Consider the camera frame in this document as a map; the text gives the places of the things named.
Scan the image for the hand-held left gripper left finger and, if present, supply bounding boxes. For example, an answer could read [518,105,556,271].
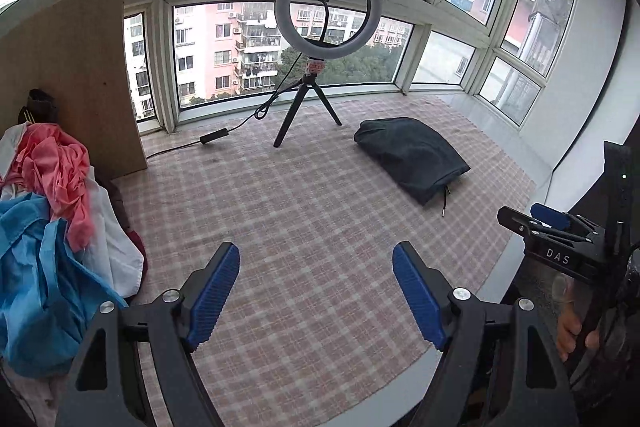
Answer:
[55,241,242,427]

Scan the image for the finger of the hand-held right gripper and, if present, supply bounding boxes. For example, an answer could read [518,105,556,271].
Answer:
[497,206,601,244]
[530,203,607,234]

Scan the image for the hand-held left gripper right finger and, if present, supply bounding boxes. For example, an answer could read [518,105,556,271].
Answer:
[392,241,581,427]

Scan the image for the black pants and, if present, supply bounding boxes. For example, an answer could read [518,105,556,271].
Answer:
[353,117,472,216]

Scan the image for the person's right hand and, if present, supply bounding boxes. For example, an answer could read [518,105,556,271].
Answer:
[556,274,601,362]

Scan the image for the person's dark clothing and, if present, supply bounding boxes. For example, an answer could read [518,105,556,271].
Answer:
[565,107,640,233]

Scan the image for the white garment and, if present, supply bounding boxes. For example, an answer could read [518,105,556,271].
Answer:
[80,179,146,300]

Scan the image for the plaid blanket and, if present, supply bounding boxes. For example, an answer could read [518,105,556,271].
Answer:
[107,97,536,427]

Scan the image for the blue garment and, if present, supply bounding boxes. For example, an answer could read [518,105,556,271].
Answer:
[0,197,128,379]

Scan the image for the pink garment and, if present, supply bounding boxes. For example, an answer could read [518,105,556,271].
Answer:
[15,124,97,253]

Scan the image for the dark brown cloth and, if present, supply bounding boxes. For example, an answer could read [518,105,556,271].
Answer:
[26,88,60,125]

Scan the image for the pink apartment building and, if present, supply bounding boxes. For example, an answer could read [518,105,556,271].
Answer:
[125,1,416,118]

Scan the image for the brown cardboard panel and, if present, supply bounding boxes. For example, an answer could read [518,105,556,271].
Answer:
[0,0,149,182]

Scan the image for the black power cable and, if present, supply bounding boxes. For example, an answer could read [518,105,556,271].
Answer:
[144,54,306,158]

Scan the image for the white window frame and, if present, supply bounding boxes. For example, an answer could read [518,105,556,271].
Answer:
[0,0,586,138]

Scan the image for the ring light with black tripod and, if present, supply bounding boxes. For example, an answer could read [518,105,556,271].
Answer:
[272,0,383,148]

